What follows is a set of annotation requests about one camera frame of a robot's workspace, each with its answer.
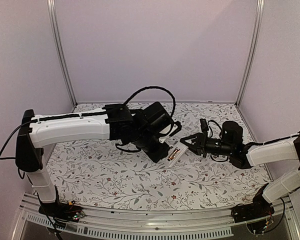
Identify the white remote control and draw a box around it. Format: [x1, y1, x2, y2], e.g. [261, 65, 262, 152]
[165, 142, 188, 168]

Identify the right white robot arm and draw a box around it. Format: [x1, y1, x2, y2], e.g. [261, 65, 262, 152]
[180, 119, 300, 218]

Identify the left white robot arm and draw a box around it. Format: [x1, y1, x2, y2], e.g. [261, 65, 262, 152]
[15, 102, 175, 217]

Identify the floral patterned table mat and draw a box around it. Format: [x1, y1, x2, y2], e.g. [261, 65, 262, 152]
[40, 102, 275, 210]

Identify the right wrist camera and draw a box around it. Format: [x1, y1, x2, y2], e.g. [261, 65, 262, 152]
[199, 118, 211, 137]

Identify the right black sleeved cable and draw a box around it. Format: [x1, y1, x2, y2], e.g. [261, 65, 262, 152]
[206, 119, 223, 137]

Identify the black sleeved cable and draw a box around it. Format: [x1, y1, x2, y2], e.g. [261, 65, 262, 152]
[123, 86, 177, 118]
[206, 119, 223, 137]

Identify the left black sleeved cable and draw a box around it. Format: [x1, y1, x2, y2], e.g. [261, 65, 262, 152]
[123, 86, 177, 118]

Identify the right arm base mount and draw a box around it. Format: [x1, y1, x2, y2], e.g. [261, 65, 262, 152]
[231, 193, 275, 223]

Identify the front aluminium rail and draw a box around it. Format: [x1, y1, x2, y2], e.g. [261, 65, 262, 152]
[12, 193, 300, 240]

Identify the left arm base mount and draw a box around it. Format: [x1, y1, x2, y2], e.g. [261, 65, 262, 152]
[37, 186, 85, 222]

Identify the right aluminium frame post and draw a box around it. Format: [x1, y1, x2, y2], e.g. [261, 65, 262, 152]
[235, 0, 265, 108]

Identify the aluminium frame post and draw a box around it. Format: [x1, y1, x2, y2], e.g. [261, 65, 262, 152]
[46, 0, 78, 107]
[235, 0, 265, 108]

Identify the left aluminium frame post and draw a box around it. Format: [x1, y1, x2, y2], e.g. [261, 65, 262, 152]
[46, 0, 78, 107]

